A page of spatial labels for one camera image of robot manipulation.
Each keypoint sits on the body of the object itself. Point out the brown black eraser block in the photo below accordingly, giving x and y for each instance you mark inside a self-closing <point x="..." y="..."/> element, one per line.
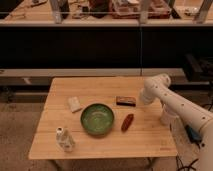
<point x="125" y="101"/>

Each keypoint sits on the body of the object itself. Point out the wooden table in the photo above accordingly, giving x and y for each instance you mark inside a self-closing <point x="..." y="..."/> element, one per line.
<point x="135" y="132"/>

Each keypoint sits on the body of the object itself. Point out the small white bottle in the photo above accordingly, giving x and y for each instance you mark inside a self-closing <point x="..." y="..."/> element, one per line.
<point x="64" y="139"/>

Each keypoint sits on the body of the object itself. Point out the long wooden shelf bench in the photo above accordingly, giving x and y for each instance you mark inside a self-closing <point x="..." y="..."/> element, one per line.
<point x="32" y="44"/>

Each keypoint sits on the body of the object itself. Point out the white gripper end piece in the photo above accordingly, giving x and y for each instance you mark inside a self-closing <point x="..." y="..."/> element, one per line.
<point x="146" y="97"/>

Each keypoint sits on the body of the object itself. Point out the black foot pedal box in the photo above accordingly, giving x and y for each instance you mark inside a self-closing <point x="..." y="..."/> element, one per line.
<point x="193" y="136"/>

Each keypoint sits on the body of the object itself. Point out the green ceramic bowl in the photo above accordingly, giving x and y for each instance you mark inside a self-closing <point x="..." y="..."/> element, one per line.
<point x="97" y="119"/>

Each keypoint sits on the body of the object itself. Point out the white sponge block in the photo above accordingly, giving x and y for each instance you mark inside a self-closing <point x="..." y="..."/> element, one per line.
<point x="74" y="104"/>

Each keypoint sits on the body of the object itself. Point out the red brown sausage toy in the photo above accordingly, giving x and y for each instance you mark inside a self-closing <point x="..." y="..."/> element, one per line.
<point x="127" y="122"/>

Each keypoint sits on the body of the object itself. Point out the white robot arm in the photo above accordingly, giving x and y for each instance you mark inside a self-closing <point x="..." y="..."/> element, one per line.
<point x="200" y="119"/>

